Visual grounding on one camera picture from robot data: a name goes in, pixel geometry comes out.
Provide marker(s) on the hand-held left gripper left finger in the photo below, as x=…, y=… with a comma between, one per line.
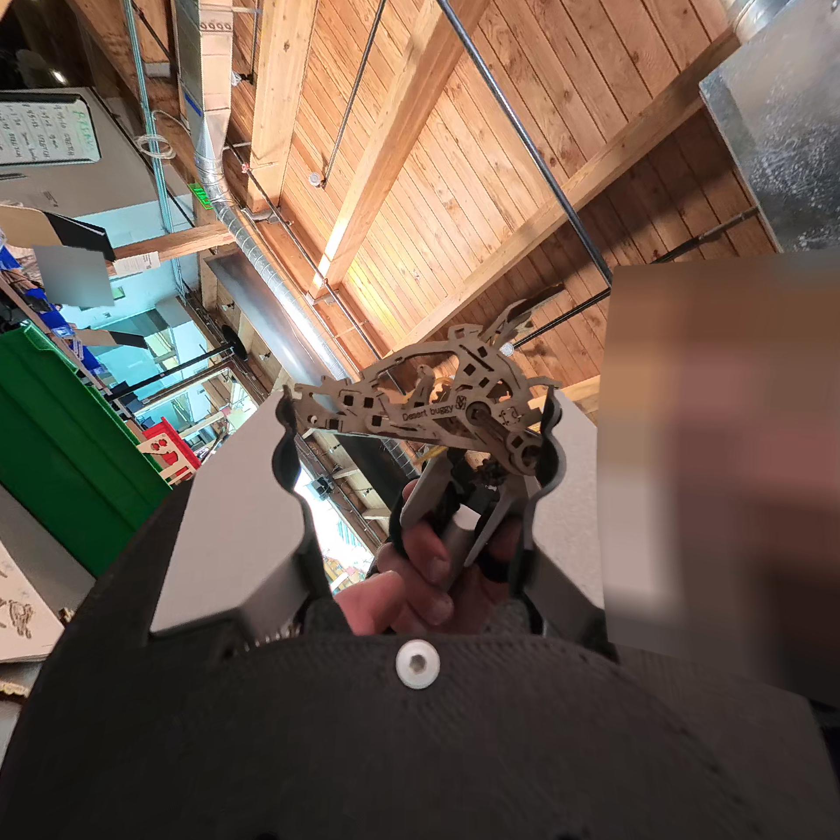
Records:
x=229, y=525

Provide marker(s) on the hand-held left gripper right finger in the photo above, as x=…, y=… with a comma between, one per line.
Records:
x=571, y=531

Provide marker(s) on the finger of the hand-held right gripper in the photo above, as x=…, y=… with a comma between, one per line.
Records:
x=499, y=518
x=426, y=492

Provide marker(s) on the wooden side panel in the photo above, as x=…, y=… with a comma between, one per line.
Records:
x=420, y=420

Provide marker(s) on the person's right hand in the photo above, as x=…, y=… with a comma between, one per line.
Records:
x=394, y=604

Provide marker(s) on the cut-out plywood sheet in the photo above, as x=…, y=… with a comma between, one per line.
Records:
x=180, y=467

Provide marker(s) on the green plastic bin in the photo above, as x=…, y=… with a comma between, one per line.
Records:
x=59, y=446

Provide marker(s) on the open instruction booklet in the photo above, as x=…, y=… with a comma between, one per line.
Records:
x=26, y=617

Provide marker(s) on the handwritten whiteboard sign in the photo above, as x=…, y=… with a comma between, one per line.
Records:
x=46, y=124

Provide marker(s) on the silver air duct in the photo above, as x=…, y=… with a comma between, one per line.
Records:
x=210, y=131

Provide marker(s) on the galvanised metal duct box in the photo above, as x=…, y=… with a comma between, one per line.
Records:
x=781, y=118

